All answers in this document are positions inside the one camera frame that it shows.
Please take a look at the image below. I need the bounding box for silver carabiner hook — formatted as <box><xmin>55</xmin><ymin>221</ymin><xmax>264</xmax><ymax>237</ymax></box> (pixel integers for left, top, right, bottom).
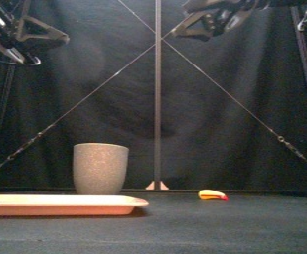
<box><xmin>294</xmin><ymin>5</ymin><xmax>307</xmax><ymax>33</ymax></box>

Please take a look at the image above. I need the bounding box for pink plastic tray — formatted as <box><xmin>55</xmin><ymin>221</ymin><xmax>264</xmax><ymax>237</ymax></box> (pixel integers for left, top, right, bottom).
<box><xmin>0</xmin><ymin>193</ymin><xmax>150</xmax><ymax>218</ymax></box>

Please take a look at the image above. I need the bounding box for grey speckled cup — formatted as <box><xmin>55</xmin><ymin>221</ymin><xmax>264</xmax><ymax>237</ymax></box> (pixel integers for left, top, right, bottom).
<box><xmin>72</xmin><ymin>142</ymin><xmax>130</xmax><ymax>196</ymax></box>

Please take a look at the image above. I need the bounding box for diagonal steel brace wire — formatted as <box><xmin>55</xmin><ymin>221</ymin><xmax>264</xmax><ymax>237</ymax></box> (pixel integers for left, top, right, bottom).
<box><xmin>0</xmin><ymin>16</ymin><xmax>197</xmax><ymax>179</ymax></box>
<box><xmin>115</xmin><ymin>0</ymin><xmax>307</xmax><ymax>176</ymax></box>

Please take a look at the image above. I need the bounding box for yellow toy carrot red tip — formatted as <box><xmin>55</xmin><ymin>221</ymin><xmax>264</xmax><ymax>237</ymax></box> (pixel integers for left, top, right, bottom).
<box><xmin>197</xmin><ymin>189</ymin><xmax>230</xmax><ymax>202</ymax></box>

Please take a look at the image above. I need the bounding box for post foot bracket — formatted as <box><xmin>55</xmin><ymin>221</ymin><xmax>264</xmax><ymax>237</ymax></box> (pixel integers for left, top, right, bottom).
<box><xmin>143</xmin><ymin>180</ymin><xmax>170</xmax><ymax>191</ymax></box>

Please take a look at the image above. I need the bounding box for black backdrop cloth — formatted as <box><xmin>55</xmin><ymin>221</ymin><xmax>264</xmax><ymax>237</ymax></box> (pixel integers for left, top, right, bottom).
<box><xmin>0</xmin><ymin>0</ymin><xmax>307</xmax><ymax>193</ymax></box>

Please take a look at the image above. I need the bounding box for grey vertical frame post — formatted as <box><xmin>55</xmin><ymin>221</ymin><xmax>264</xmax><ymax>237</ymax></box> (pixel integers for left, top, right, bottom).
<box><xmin>153</xmin><ymin>0</ymin><xmax>163</xmax><ymax>191</ymax></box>

